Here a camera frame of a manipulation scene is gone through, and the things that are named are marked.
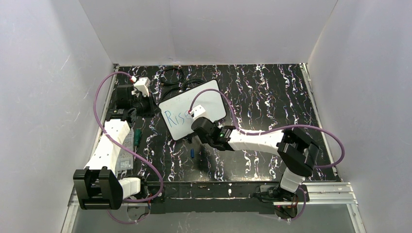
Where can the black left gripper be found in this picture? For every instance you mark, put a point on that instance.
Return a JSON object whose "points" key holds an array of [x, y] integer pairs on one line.
{"points": [[149, 105]]}

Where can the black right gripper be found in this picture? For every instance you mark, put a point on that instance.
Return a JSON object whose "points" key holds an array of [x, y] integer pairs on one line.
{"points": [[198, 125]]}

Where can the white whiteboard black frame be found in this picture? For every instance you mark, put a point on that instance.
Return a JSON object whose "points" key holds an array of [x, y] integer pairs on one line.
{"points": [[175, 110]]}

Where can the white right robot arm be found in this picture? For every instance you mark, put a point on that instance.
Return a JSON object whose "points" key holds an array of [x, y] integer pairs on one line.
{"points": [[297, 150]]}

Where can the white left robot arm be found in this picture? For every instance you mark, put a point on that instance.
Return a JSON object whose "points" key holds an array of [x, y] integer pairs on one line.
{"points": [[97, 185]]}

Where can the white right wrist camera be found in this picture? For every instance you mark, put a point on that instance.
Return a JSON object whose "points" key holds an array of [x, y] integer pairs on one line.
{"points": [[197, 112]]}

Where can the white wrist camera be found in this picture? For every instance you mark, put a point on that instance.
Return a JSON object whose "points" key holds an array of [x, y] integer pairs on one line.
{"points": [[141, 85], [197, 112]]}

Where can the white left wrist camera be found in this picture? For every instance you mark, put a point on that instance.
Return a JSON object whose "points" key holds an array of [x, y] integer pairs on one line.
{"points": [[141, 85]]}

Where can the green handled screwdriver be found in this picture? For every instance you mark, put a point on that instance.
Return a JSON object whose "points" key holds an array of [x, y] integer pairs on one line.
{"points": [[137, 139]]}

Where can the aluminium table edge rail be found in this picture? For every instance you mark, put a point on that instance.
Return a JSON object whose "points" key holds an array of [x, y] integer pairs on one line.
{"points": [[307, 80]]}

